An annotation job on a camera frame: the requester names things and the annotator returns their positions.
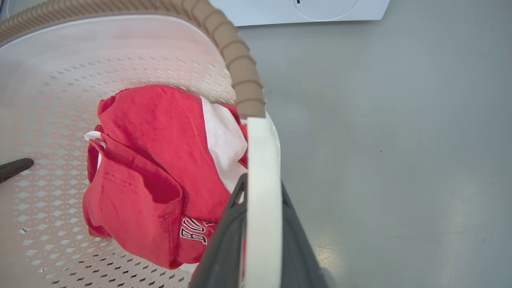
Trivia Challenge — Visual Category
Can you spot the dark grey pointed right gripper left finger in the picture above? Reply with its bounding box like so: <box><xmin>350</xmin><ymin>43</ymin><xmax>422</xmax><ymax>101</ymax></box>
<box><xmin>0</xmin><ymin>158</ymin><xmax>35</xmax><ymax>184</ymax></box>

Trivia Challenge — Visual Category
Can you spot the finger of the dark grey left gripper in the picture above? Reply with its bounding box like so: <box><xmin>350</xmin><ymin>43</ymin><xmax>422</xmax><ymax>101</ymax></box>
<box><xmin>189</xmin><ymin>173</ymin><xmax>249</xmax><ymax>288</ymax></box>

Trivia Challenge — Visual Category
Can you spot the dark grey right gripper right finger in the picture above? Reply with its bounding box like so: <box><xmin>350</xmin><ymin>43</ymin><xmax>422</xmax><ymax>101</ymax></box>
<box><xmin>281</xmin><ymin>181</ymin><xmax>330</xmax><ymax>288</ymax></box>

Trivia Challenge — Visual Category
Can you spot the white perforated laundry basket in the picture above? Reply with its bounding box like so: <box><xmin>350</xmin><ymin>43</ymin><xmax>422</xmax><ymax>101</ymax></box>
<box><xmin>0</xmin><ymin>0</ymin><xmax>284</xmax><ymax>288</ymax></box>

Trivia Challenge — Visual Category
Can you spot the red and white garment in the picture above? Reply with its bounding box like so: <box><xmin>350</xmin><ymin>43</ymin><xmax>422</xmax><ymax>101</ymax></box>
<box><xmin>82</xmin><ymin>84</ymin><xmax>249</xmax><ymax>281</ymax></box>

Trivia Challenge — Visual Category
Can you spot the white washing machine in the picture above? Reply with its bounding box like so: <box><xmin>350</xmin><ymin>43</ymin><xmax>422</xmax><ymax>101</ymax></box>
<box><xmin>209</xmin><ymin>0</ymin><xmax>391</xmax><ymax>27</ymax></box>

